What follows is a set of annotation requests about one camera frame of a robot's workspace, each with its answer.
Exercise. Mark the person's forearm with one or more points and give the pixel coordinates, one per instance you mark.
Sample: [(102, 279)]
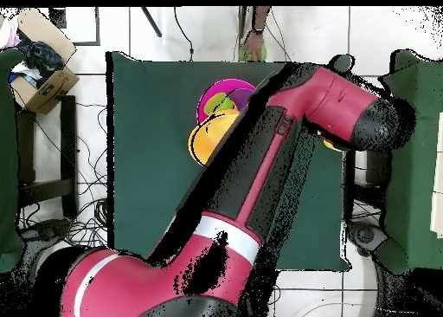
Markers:
[(261, 17)]

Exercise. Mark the black wheeled base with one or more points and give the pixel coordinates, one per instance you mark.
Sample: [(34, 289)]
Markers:
[(48, 228)]

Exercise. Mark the black metal frame stand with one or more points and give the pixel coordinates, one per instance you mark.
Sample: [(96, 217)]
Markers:
[(68, 140)]

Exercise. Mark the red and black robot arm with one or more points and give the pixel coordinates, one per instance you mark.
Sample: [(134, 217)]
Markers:
[(339, 102)]

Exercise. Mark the dark blue clothing bundle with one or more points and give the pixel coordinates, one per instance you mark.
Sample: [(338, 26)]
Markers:
[(41, 57)]

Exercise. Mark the pale pink cloth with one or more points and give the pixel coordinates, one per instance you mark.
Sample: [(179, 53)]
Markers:
[(8, 34)]

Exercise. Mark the dark green tablecloth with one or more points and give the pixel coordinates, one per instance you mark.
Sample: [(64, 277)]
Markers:
[(155, 175)]

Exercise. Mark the dark green cloth cover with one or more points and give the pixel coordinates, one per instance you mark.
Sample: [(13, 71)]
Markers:
[(415, 175), (7, 157)]

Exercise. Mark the pink plastic bowl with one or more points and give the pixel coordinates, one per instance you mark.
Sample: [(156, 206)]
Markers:
[(221, 86)]

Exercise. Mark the person's hand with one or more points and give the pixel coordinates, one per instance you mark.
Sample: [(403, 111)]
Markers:
[(256, 46)]

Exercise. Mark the green plastic cup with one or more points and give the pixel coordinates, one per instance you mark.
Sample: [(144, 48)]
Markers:
[(221, 104)]

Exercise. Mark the yellow plastic cup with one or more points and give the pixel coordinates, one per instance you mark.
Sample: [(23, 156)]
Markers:
[(330, 146)]

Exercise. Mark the large orange plastic bowl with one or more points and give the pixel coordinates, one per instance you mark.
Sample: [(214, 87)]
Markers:
[(207, 143)]

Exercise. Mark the cardboard box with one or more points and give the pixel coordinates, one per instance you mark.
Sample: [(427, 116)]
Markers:
[(52, 95)]

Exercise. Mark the black wristwatch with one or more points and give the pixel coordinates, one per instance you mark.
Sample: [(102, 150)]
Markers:
[(259, 31)]

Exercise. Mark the black tripod leg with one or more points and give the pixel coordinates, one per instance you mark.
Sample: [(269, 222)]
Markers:
[(151, 21), (242, 22)]

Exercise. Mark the purple plastic bowl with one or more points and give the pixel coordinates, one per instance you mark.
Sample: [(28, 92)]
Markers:
[(242, 97)]

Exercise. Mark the black equipment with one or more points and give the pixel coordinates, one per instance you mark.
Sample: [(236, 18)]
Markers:
[(365, 235)]

